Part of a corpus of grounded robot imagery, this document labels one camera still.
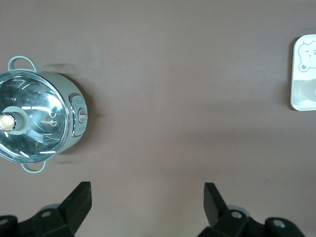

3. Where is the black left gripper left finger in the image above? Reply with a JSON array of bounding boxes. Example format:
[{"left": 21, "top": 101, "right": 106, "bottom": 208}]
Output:
[{"left": 0, "top": 182, "right": 92, "bottom": 237}]

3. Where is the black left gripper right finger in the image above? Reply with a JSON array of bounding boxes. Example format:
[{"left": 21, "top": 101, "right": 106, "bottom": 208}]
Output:
[{"left": 198, "top": 182, "right": 304, "bottom": 237}]

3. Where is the cream tray with bear print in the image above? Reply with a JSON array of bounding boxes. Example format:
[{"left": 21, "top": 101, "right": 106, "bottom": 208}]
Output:
[{"left": 290, "top": 34, "right": 316, "bottom": 111}]

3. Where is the glass pot lid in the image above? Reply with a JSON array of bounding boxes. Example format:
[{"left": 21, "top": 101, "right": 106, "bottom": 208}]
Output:
[{"left": 0, "top": 71, "right": 69, "bottom": 164}]

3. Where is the pale green electric pot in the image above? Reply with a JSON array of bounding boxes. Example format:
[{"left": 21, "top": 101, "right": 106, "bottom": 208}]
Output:
[{"left": 0, "top": 56, "right": 88, "bottom": 174}]

